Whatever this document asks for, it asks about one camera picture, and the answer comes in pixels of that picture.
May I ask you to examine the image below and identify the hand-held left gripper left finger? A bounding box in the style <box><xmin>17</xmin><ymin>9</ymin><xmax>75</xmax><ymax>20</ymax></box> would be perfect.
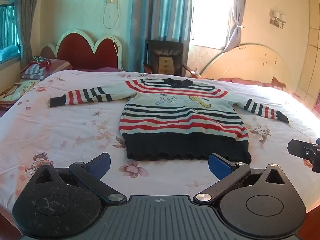
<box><xmin>31</xmin><ymin>152</ymin><xmax>128</xmax><ymax>204</ymax></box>

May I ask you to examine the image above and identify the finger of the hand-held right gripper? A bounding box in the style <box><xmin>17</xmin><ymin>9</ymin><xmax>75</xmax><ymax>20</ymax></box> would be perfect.
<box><xmin>287</xmin><ymin>138</ymin><xmax>320</xmax><ymax>173</ymax></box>

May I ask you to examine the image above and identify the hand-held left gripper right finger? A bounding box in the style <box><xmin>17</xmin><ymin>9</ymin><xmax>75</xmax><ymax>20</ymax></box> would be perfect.
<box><xmin>194</xmin><ymin>153</ymin><xmax>288</xmax><ymax>203</ymax></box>

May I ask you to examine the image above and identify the striped cartoon sweater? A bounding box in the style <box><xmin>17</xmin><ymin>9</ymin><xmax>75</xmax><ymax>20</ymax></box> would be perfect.
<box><xmin>49</xmin><ymin>78</ymin><xmax>290</xmax><ymax>163</ymax></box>

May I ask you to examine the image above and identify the bed with floral sheet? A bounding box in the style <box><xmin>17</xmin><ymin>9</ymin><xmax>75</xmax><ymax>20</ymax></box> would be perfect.
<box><xmin>0</xmin><ymin>69</ymin><xmax>320</xmax><ymax>213</ymax></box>

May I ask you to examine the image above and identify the pink pillow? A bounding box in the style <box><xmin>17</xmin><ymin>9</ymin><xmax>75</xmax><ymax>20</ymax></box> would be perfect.
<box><xmin>219</xmin><ymin>76</ymin><xmax>288</xmax><ymax>90</ymax></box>

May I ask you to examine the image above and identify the purple pillow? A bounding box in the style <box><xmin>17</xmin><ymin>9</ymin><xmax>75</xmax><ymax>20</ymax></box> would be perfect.
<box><xmin>72</xmin><ymin>66</ymin><xmax>123</xmax><ymax>72</ymax></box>

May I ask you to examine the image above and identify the beige round headboard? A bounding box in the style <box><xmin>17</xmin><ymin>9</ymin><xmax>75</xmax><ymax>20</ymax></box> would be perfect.
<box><xmin>201</xmin><ymin>44</ymin><xmax>293</xmax><ymax>94</ymax></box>

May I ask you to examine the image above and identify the beige wardrobe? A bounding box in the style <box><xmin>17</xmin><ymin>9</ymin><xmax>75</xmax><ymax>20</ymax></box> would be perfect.
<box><xmin>297</xmin><ymin>0</ymin><xmax>320</xmax><ymax>107</ymax></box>

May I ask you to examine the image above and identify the patterned maroon pillow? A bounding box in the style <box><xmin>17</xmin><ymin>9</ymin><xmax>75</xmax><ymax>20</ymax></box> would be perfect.
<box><xmin>41</xmin><ymin>58</ymin><xmax>73</xmax><ymax>71</ymax></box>

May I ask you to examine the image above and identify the yellow cartoon pillow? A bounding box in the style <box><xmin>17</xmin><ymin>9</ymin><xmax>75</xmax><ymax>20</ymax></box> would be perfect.
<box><xmin>0</xmin><ymin>79</ymin><xmax>43</xmax><ymax>111</ymax></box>

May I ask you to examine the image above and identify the red heart-shaped headboard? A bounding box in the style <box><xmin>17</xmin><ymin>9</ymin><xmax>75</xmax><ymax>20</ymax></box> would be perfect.
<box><xmin>40</xmin><ymin>29</ymin><xmax>123</xmax><ymax>71</ymax></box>

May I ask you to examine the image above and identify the small wooden drawer box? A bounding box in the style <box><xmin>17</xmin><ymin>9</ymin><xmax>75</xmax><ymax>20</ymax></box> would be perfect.
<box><xmin>157</xmin><ymin>55</ymin><xmax>173</xmax><ymax>75</ymax></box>

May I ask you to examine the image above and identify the folded striped cloth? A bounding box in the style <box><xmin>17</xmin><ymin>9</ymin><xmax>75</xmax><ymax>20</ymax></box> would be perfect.
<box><xmin>20</xmin><ymin>62</ymin><xmax>49</xmax><ymax>80</ymax></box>

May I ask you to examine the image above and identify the dark wooden armchair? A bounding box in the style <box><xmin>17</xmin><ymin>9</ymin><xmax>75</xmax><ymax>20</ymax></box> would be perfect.
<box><xmin>143</xmin><ymin>40</ymin><xmax>198</xmax><ymax>78</ymax></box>

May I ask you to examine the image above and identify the grey tied curtain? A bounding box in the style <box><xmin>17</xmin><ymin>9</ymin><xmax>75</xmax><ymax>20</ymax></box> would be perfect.
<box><xmin>222</xmin><ymin>0</ymin><xmax>247</xmax><ymax>53</ymax></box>

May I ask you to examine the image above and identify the bright window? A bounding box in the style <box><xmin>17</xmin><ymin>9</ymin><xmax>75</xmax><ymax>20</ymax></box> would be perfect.
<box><xmin>189</xmin><ymin>0</ymin><xmax>234</xmax><ymax>49</ymax></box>

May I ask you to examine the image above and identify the teal curtain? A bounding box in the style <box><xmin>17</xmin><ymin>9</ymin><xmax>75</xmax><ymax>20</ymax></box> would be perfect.
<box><xmin>129</xmin><ymin>0</ymin><xmax>193</xmax><ymax>72</ymax></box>

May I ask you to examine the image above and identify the window with teal curtain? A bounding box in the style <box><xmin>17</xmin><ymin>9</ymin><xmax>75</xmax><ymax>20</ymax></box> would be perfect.
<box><xmin>0</xmin><ymin>0</ymin><xmax>22</xmax><ymax>63</ymax></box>

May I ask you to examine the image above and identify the wall lamp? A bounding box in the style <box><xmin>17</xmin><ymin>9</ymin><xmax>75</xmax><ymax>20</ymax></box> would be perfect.
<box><xmin>269</xmin><ymin>10</ymin><xmax>287</xmax><ymax>29</ymax></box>

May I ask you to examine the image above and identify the white charger cable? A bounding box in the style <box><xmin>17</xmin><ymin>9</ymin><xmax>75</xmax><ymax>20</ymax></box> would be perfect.
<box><xmin>102</xmin><ymin>1</ymin><xmax>121</xmax><ymax>68</ymax></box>

